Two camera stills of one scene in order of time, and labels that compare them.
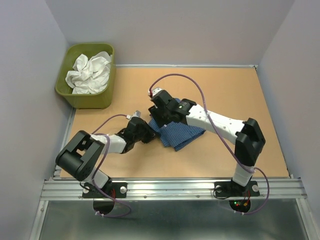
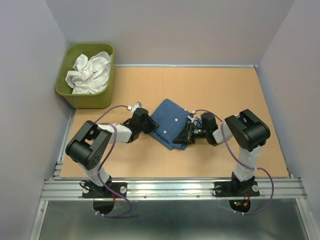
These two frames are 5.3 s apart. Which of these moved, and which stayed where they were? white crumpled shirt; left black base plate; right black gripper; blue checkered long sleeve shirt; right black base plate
Moved: right black gripper; blue checkered long sleeve shirt
Stayed: left black base plate; right black base plate; white crumpled shirt
